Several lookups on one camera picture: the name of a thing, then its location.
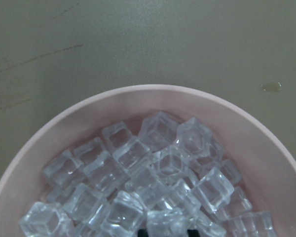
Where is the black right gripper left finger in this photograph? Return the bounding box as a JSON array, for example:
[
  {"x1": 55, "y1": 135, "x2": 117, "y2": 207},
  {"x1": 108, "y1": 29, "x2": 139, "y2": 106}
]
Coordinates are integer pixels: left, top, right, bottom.
[{"x1": 137, "y1": 229, "x2": 148, "y2": 237}]

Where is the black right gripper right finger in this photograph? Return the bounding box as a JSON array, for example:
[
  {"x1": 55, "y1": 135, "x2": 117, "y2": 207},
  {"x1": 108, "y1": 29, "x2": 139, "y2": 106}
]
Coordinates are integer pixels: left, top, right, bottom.
[{"x1": 187, "y1": 229, "x2": 200, "y2": 237}]

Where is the pink bowl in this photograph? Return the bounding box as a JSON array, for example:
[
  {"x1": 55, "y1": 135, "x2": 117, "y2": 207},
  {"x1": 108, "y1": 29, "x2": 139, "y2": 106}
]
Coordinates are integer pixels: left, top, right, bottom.
[{"x1": 0, "y1": 84, "x2": 296, "y2": 237}]

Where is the pile of clear ice cubes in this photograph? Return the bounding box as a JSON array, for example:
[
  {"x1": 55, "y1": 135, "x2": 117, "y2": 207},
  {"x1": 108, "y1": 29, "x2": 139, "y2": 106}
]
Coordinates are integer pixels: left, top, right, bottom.
[{"x1": 19, "y1": 112, "x2": 276, "y2": 237}]

